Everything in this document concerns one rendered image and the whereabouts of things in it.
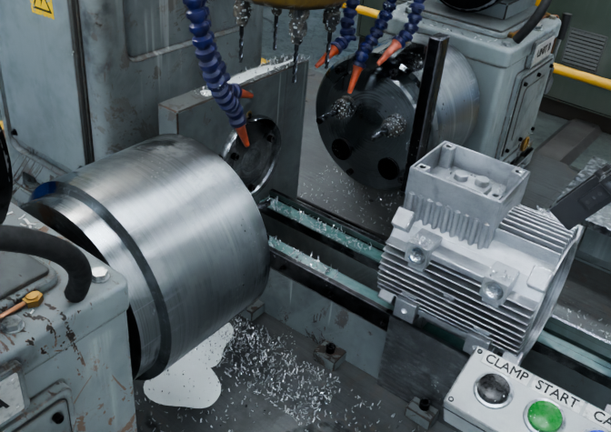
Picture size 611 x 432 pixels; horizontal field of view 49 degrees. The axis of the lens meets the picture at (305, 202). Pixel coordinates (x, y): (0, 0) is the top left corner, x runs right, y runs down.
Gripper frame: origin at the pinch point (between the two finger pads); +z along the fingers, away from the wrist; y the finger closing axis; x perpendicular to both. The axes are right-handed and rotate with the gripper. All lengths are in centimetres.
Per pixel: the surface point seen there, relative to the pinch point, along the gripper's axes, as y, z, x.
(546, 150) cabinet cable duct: -256, 133, 3
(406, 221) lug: 1.5, 19.1, -10.6
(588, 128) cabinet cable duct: -301, 129, 10
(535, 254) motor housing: -2.2, 10.8, 2.2
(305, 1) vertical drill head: -0.1, 9.4, -38.8
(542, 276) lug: 0.7, 10.2, 4.1
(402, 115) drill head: -26.4, 28.0, -24.8
